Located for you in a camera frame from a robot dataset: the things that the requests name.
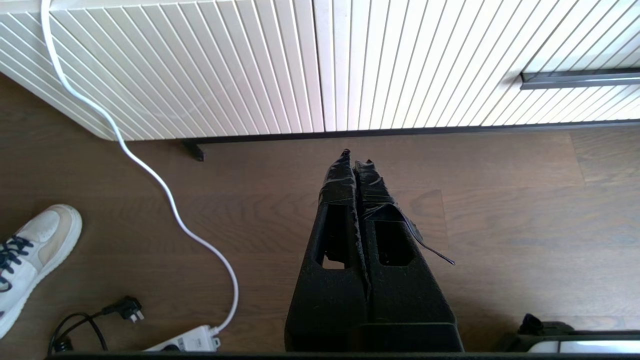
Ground black white robot base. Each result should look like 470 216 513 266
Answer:
492 312 640 353

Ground cream drawer with black handle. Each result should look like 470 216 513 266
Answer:
515 0 640 127

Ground white sneaker with dark laces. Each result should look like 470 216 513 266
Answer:
0 204 83 341

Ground thick white power cable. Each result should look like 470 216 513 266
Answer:
39 0 240 336

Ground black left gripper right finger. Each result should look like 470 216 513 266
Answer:
354 159 463 353

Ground cream TV cabinet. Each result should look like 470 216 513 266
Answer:
0 0 640 163

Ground white power strip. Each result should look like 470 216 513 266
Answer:
142 325 221 353

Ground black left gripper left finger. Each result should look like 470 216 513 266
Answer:
284 149 371 353

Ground black plug with cable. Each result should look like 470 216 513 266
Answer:
47 296 146 353

